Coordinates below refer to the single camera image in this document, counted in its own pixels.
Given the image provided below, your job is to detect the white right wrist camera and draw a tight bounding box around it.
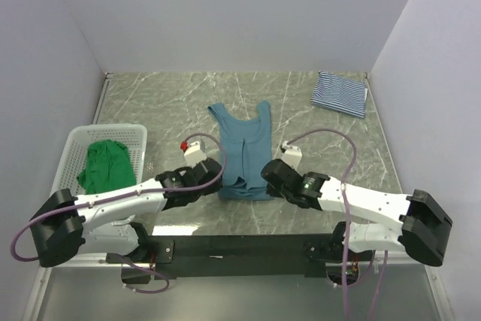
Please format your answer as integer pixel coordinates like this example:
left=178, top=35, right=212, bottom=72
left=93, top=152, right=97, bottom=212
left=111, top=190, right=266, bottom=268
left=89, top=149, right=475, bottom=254
left=280, top=141, right=303, bottom=171

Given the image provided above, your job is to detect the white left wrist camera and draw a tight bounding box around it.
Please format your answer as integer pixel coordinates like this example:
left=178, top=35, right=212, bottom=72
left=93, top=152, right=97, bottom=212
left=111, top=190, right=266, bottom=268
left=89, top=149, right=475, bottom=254
left=180, top=140, right=207, bottom=168

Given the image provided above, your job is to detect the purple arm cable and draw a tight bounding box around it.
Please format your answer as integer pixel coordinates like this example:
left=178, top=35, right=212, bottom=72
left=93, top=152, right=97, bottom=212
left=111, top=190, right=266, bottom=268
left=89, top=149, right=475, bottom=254
left=9, top=132, right=226, bottom=294
left=289, top=128, right=389, bottom=321

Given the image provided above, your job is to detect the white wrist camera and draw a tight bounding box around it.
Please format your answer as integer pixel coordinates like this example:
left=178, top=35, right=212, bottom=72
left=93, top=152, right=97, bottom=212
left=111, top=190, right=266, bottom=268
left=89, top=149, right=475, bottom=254
left=180, top=140, right=207, bottom=168
left=280, top=141, right=303, bottom=171

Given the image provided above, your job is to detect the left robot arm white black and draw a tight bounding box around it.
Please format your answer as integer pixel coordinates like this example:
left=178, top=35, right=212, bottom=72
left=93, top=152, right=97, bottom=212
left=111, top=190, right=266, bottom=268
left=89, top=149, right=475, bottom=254
left=29, top=158, right=223, bottom=268

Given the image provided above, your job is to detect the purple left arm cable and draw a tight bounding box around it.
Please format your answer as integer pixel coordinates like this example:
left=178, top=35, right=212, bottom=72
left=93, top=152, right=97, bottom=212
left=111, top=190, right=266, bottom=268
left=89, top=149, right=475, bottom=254
left=9, top=132, right=226, bottom=294

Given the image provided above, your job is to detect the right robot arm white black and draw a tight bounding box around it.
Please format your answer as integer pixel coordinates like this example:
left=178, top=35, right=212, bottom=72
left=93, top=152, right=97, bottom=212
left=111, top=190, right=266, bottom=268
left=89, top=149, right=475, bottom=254
left=261, top=159, right=452, bottom=267

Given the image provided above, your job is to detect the teal blue tank top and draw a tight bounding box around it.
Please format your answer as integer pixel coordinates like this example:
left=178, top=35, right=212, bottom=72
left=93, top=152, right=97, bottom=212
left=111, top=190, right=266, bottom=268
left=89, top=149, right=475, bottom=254
left=208, top=101, right=273, bottom=201

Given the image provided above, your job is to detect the white plastic laundry basket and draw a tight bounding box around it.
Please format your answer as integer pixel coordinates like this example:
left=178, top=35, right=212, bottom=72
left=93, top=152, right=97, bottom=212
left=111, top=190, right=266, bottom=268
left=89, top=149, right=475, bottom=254
left=50, top=123, right=147, bottom=195

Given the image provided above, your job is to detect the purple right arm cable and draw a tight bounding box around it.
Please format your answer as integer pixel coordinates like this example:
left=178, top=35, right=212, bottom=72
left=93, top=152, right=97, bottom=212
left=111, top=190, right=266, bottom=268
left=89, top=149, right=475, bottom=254
left=289, top=128, right=389, bottom=321

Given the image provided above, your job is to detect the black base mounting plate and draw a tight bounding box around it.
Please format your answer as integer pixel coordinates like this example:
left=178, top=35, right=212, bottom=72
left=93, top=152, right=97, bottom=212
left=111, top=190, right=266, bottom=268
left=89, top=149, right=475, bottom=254
left=130, top=234, right=343, bottom=279

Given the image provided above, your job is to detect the blue white striped tank top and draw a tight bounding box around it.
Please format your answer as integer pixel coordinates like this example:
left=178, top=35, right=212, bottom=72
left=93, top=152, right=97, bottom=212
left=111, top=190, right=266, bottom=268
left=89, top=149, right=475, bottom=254
left=310, top=71, right=368, bottom=119

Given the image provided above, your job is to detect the green tank top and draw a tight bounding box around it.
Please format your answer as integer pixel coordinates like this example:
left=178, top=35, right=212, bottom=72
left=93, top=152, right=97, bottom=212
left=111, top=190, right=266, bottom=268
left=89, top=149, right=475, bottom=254
left=77, top=140, right=136, bottom=195

